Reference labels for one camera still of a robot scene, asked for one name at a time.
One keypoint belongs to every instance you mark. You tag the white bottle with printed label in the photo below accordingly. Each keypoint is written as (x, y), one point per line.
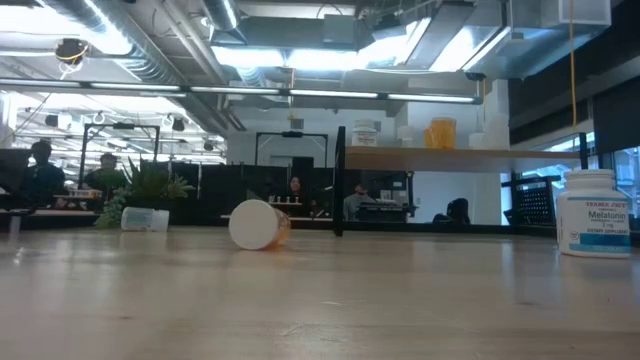
(365, 136)

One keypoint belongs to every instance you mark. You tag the clear bottle with grey label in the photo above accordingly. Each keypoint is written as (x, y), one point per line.
(142, 220)

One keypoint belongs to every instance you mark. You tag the wooden shelf board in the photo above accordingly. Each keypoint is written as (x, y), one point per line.
(450, 160)

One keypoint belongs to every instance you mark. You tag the person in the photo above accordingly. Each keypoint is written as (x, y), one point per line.
(295, 187)
(357, 202)
(42, 177)
(107, 172)

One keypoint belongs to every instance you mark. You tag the black background workstation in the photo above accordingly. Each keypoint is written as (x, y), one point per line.
(395, 210)

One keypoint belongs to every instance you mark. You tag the black chair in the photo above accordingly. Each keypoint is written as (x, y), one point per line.
(457, 210)

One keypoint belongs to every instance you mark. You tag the potted succulent plant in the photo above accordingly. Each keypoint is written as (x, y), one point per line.
(150, 187)

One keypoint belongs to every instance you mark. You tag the long ceiling light strip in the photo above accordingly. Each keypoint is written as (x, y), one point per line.
(135, 86)

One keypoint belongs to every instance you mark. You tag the black perforated panel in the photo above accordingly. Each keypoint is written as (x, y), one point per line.
(535, 202)

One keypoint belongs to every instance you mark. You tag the wooden background desk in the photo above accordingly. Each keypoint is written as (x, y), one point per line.
(75, 212)

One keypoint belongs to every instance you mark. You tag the white Melatonin bottle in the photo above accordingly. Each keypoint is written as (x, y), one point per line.
(593, 225)

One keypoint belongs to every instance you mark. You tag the white ceiling air unit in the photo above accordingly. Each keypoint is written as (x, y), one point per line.
(560, 12)

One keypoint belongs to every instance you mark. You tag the grey table leg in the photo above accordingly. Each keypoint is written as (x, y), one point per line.
(15, 225)

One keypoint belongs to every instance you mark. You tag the black monitor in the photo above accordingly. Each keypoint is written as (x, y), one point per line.
(10, 167)

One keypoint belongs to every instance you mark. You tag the black shelf post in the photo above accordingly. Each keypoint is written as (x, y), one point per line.
(340, 190)
(583, 150)

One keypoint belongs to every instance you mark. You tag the black workstation frame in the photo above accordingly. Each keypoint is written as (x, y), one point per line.
(292, 134)
(120, 126)

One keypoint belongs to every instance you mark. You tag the black partition wall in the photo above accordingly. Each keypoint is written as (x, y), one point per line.
(215, 185)

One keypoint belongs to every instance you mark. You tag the silver spiral air duct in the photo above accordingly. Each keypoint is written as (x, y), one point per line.
(150, 65)

